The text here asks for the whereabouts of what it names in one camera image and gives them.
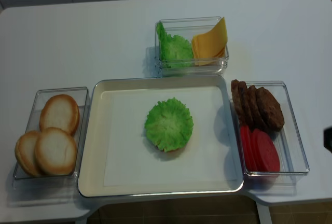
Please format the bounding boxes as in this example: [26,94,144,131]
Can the upright yellow cheese slice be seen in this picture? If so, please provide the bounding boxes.
[199,17,228,45]

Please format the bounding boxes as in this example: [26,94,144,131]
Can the clear lettuce cheese container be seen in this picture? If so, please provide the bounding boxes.
[155,16,229,77]

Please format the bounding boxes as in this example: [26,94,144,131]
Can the clear patty tomato container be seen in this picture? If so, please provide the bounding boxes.
[231,81,309,187]

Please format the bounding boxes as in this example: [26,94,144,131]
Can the front brown meat patty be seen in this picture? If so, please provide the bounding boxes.
[256,87,285,132]

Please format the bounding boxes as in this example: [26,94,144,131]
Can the clear bun container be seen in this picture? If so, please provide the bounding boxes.
[12,87,90,189]

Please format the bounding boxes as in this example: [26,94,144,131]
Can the green lettuce leaf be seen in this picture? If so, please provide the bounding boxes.
[144,98,194,152]

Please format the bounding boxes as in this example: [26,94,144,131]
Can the front left bun half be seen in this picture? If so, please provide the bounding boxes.
[15,130,45,177]

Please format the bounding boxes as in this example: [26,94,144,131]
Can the leftmost brown meat patty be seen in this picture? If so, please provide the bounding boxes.
[231,79,246,126]

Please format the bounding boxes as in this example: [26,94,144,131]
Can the white metal tray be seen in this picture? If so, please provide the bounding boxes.
[78,75,244,198]

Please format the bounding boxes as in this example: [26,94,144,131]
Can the bun half on tray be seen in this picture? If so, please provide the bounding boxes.
[153,143,188,153]

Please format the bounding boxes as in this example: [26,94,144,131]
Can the left red tomato slice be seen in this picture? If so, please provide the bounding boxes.
[240,125,257,172]

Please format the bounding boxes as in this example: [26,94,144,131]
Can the back bun half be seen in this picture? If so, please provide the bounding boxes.
[39,94,80,135]

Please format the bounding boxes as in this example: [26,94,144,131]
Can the front right bun half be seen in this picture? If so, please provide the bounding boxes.
[34,127,77,175]

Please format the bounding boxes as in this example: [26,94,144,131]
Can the brown meat patty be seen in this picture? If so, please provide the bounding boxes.
[256,87,285,132]
[238,81,255,130]
[247,85,269,132]
[231,79,246,126]

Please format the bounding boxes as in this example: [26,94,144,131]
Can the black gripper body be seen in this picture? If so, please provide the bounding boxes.
[323,127,332,153]

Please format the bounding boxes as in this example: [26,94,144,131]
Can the remaining green lettuce leaves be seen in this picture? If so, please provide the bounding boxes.
[156,22,193,68]

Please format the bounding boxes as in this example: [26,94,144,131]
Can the middle red tomato slice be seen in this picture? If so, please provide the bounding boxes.
[251,129,264,172]

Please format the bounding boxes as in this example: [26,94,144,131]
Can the yellow cheese slice stack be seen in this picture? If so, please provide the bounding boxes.
[192,35,226,66]

